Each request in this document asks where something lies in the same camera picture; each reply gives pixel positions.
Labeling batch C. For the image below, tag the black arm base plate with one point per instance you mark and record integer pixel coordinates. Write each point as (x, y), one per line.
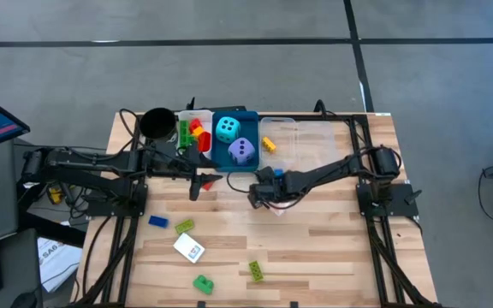
(396, 207)
(101, 209)

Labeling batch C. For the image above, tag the purple foam die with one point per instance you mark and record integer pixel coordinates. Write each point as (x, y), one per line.
(241, 151)

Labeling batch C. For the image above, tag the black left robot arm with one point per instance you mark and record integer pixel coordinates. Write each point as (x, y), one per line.
(79, 160)

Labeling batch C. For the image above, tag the white card box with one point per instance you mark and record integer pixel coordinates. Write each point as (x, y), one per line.
(188, 248)

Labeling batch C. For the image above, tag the yellow plug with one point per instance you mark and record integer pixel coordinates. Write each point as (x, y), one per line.
(55, 196)

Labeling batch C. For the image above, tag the white printed paper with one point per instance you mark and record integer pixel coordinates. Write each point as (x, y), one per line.
(56, 261)

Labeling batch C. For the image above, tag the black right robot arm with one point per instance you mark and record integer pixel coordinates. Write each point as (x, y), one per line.
(328, 171)

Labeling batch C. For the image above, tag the teal foam die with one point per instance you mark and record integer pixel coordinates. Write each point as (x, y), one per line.
(228, 129)

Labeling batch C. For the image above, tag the white plastic bin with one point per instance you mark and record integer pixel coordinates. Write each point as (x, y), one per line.
(184, 114)

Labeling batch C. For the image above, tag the black computer mouse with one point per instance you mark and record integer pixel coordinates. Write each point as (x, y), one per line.
(24, 299)

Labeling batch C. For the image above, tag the lime green toy brick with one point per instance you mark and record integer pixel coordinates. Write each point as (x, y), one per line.
(255, 271)
(184, 226)

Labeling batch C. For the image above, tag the dark blue toy brick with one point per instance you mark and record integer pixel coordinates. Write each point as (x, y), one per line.
(158, 221)

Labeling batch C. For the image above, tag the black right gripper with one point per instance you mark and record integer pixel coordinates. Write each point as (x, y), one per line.
(268, 190)

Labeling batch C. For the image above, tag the large red toy brick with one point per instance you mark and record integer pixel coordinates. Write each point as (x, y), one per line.
(204, 143)

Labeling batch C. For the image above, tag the black cup with face print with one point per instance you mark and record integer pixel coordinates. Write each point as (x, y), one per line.
(157, 123)

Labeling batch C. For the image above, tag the teal plastic bin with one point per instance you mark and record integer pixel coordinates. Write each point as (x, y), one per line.
(253, 128)

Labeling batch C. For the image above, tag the orange toy brick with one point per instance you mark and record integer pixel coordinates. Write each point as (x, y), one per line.
(269, 144)

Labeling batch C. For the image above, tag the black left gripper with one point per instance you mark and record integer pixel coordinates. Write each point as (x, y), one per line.
(182, 174)

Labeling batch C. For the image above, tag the light blue toy brick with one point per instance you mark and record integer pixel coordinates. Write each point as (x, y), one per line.
(278, 172)

